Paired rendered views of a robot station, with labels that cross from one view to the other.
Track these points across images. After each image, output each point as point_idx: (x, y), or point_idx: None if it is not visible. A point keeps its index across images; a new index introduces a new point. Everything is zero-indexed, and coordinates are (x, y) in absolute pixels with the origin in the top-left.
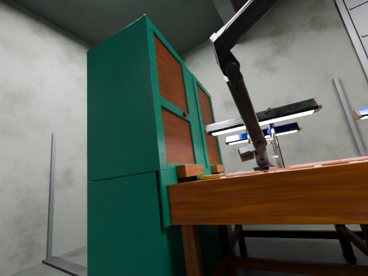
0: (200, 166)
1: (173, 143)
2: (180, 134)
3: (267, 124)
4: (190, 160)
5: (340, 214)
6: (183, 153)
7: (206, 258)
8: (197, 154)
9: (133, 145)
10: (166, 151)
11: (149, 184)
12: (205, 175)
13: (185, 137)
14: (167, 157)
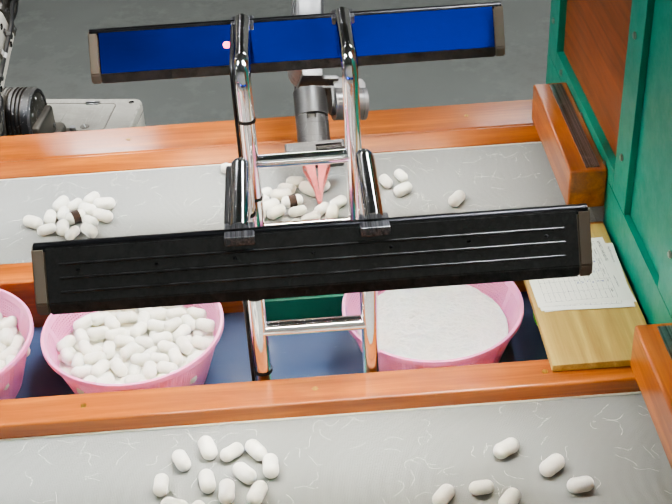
0: (562, 161)
1: (583, 13)
2: (605, 2)
3: (245, 158)
4: (612, 134)
5: None
6: (599, 78)
7: None
8: (629, 147)
9: None
10: (568, 23)
11: None
12: (636, 285)
13: (617, 27)
14: (569, 43)
